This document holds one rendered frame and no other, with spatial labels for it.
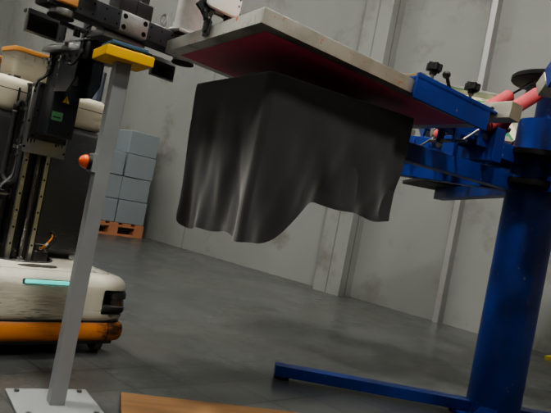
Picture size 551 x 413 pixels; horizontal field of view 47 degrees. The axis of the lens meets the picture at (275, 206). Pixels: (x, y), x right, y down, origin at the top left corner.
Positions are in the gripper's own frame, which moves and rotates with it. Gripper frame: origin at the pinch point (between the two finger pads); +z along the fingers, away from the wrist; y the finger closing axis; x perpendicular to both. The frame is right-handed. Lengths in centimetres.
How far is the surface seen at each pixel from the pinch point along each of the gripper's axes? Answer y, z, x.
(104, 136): 18.1, 34.5, -9.8
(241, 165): -10.6, 33.5, 14.2
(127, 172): -178, 18, -575
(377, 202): -51, 32, 21
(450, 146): -120, -4, -24
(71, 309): 14, 80, -10
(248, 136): -9.1, 26.2, 16.9
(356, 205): -44, 35, 22
